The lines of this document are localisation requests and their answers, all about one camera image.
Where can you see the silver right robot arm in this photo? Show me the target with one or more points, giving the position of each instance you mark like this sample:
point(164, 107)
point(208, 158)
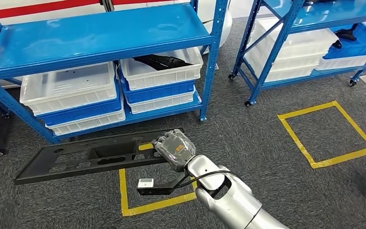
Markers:
point(233, 202)

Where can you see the black right wrist camera bracket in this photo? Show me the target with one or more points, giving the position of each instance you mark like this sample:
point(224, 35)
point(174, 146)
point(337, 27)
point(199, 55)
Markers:
point(164, 189)

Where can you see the red barrier belt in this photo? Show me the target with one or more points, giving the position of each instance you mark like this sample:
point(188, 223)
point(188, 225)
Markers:
point(44, 6)

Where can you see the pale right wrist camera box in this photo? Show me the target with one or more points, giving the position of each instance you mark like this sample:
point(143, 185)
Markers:
point(145, 183)

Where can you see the yellow floor tape square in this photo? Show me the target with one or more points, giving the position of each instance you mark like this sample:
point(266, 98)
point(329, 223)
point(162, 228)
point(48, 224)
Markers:
point(328, 162)

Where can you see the long black plastic panel part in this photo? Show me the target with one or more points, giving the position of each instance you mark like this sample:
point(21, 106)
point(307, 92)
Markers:
point(113, 150)

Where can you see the black stanchion post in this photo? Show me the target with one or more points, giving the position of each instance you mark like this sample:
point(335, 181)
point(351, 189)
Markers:
point(106, 4)

